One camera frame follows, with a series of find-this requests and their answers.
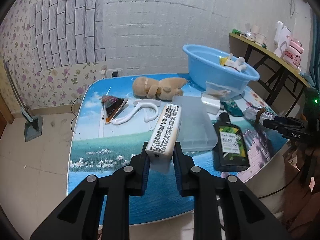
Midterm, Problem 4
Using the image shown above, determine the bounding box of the white labelled box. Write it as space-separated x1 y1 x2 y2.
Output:
145 104 182 174

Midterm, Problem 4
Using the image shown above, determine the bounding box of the doll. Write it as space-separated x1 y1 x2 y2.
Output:
219 53 247 73

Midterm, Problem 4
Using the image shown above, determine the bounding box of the green small box on shelf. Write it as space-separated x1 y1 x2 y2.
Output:
232 29 241 35

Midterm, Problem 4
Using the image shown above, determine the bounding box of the white plastic hanger hook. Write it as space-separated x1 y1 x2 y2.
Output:
111 99 161 125

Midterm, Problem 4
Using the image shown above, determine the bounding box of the printed scenery table mat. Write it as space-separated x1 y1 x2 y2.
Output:
67 76 286 225

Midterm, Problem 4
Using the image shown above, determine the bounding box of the dark triangular snack wrapper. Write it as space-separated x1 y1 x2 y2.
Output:
101 95 128 124

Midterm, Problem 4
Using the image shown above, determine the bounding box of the green snack packet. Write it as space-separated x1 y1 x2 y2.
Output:
221 99 244 117

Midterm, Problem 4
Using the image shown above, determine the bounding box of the brown plush toy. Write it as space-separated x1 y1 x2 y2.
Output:
132 76 187 101

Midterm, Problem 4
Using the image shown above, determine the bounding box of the clear plastic storage box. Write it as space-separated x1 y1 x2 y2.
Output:
172 96 217 152

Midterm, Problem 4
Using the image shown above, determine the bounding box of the white charger plug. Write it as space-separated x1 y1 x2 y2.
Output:
201 92 221 115

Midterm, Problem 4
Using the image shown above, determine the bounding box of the white paper cup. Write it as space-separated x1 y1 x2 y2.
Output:
255 33 266 46

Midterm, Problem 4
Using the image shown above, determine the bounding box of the grey dustpan on floor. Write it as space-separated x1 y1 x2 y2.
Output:
4 61 43 142

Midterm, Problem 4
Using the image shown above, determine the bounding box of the pink toy on shelf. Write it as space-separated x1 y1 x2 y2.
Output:
283 37 304 69

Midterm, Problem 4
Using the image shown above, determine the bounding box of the yellow side table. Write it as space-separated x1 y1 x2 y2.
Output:
229 33 310 118

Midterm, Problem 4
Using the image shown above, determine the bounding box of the black shampoo bottle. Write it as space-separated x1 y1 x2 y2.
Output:
213 112 250 172

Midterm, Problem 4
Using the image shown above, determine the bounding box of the clear bag of cotton swabs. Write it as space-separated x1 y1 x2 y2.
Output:
206 81 231 98

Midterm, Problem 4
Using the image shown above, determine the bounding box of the blue plastic basin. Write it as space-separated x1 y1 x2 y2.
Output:
183 44 260 101

